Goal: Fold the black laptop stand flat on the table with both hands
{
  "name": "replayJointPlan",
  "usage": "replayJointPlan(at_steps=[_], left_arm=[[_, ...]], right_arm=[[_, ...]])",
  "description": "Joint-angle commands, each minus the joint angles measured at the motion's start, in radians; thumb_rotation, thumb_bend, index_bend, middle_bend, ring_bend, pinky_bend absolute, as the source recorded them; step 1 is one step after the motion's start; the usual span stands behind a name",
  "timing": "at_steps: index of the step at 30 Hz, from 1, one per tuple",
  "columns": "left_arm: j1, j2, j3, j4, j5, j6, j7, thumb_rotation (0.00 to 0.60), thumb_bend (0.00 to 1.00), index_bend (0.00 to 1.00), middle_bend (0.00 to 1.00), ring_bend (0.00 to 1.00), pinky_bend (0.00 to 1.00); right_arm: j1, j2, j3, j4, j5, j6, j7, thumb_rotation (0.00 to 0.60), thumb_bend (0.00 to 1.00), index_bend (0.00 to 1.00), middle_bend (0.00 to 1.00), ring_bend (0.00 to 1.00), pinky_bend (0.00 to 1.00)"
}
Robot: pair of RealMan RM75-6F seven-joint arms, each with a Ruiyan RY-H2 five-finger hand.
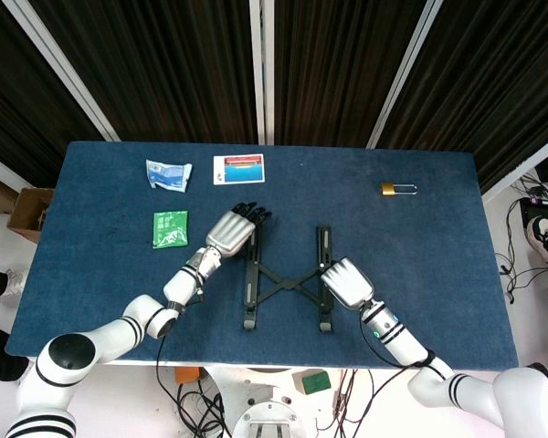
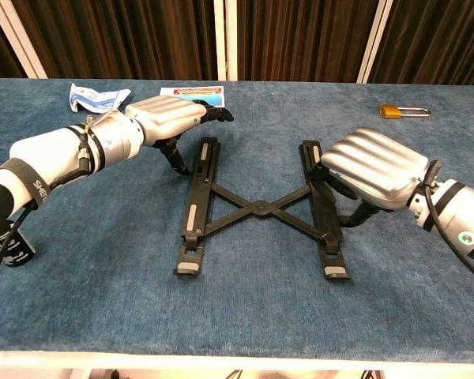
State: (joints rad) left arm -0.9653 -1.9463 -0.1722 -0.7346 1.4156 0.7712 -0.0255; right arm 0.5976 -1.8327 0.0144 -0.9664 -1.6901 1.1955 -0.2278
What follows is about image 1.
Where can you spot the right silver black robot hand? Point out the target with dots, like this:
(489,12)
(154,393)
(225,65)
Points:
(349,283)

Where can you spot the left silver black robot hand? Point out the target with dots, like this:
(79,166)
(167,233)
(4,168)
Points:
(230,232)

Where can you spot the black folding stand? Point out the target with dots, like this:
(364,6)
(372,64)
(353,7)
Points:
(251,292)

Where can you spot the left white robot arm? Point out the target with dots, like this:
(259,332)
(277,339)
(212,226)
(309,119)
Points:
(119,328)

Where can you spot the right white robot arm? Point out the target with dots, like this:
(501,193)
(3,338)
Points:
(420,360)

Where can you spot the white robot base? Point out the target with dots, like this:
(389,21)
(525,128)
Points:
(260,406)

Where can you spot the green sachet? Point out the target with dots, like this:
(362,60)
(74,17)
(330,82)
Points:
(170,229)

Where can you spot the red blue picture card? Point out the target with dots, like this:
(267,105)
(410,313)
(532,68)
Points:
(239,169)

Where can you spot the blue white crumpled packet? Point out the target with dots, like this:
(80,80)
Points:
(169,174)

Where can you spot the blue felt table cover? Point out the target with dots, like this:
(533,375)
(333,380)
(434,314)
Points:
(415,219)

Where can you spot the brass padlock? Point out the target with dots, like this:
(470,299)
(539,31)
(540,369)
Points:
(388,189)

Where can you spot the green tan block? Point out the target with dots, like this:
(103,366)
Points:
(312,382)

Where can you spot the orange block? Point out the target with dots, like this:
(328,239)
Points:
(186,375)

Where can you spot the black ribbed curtain panel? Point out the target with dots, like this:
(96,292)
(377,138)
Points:
(23,91)
(493,82)
(164,68)
(338,68)

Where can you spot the black white sneaker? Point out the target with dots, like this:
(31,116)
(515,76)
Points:
(545,242)

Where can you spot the brown cardboard box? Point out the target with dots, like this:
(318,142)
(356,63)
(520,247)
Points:
(27,214)

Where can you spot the black caster wheel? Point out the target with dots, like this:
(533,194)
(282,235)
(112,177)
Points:
(538,366)

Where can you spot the white frame post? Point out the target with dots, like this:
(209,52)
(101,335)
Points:
(261,68)
(59,68)
(404,73)
(0,169)
(525,169)

